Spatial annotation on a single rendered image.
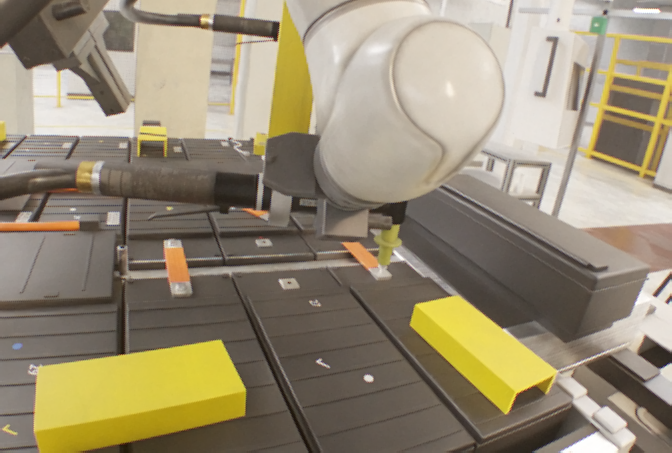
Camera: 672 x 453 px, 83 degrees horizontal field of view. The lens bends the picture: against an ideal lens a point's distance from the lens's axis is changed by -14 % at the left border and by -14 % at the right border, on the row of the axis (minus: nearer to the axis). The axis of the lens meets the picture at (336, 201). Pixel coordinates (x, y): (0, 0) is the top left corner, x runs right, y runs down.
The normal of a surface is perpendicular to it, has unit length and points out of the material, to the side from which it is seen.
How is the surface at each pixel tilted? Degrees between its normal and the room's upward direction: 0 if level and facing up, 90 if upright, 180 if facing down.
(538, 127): 90
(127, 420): 90
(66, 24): 73
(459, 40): 53
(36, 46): 120
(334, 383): 0
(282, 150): 60
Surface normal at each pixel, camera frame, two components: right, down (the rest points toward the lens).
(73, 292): 0.15, -0.94
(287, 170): 0.20, -0.18
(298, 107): 0.15, 0.34
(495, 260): -0.90, 0.00
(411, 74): -0.01, -0.06
